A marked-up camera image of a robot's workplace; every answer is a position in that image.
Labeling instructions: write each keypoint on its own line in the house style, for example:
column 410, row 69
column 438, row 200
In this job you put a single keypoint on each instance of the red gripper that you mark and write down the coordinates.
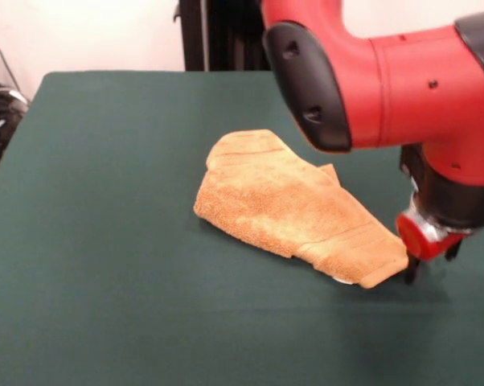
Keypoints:
column 415, row 241

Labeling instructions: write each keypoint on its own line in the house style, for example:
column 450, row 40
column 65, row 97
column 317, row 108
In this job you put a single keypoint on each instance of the tan terry towel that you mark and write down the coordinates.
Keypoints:
column 286, row 209

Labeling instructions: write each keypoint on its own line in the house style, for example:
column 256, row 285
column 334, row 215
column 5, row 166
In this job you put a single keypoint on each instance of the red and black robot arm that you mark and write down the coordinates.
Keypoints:
column 386, row 80

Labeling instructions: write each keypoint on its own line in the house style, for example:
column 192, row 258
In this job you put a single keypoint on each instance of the dark green table cloth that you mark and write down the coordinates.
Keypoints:
column 105, row 261

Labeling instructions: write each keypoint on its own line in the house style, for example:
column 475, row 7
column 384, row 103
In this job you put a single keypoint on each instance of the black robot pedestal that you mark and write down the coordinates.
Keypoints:
column 210, row 40

